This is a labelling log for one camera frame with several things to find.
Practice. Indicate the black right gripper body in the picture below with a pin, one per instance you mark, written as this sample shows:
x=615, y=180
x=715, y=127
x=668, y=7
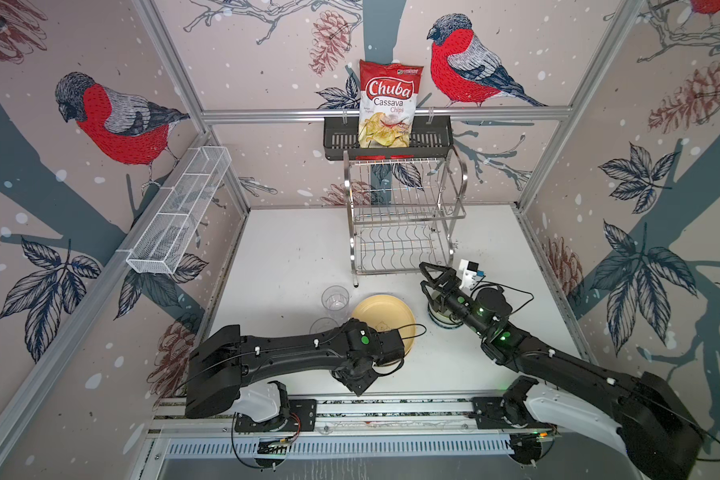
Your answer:
x=460, y=305

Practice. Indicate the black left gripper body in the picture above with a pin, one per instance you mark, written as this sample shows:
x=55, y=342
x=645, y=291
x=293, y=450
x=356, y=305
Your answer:
x=360, y=382

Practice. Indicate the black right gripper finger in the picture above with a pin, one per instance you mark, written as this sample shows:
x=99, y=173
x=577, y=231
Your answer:
x=431, y=290
x=439, y=277

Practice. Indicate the yellow plate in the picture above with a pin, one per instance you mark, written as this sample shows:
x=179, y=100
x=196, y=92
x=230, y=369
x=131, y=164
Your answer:
x=386, y=312

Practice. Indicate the light green bowl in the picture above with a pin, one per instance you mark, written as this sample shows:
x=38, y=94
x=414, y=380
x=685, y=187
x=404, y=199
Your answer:
x=443, y=319

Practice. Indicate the clear drinking glass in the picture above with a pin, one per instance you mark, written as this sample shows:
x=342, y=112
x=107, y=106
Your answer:
x=335, y=299

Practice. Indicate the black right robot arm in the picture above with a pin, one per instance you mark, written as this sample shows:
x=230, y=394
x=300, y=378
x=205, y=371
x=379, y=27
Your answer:
x=640, y=417

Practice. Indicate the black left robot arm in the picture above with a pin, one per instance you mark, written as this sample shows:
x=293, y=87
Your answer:
x=223, y=365

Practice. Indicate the silver two-tier dish rack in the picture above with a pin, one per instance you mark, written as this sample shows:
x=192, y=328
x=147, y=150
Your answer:
x=402, y=211

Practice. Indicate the red Chuba chips bag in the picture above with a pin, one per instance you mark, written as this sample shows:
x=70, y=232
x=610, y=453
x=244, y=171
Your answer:
x=388, y=96

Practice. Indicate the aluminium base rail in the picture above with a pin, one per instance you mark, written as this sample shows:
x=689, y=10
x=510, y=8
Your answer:
x=337, y=427

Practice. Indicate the black wall shelf basket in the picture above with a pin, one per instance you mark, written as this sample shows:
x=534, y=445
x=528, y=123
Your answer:
x=426, y=137

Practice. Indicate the white wire mesh basket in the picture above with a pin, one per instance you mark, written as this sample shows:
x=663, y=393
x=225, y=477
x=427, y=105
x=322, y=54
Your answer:
x=169, y=233

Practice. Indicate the aluminium frame corner post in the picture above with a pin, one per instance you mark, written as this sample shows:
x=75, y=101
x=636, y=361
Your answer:
x=175, y=69

